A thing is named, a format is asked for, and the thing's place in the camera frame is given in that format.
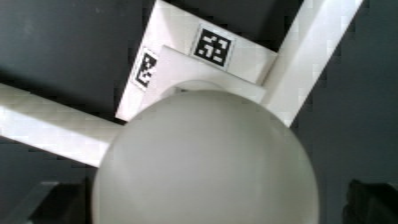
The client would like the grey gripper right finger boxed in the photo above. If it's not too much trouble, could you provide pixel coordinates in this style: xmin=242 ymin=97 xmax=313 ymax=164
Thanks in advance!
xmin=343 ymin=180 xmax=398 ymax=224

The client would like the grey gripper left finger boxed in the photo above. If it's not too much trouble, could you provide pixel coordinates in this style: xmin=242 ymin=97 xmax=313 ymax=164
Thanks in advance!
xmin=2 ymin=179 xmax=99 ymax=224

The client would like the white lamp bulb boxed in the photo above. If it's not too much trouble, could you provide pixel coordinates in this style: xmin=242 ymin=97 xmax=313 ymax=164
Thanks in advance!
xmin=92 ymin=81 xmax=320 ymax=224

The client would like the white L-shaped fence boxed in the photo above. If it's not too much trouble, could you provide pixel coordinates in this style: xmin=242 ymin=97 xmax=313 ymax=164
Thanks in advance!
xmin=0 ymin=0 xmax=364 ymax=166

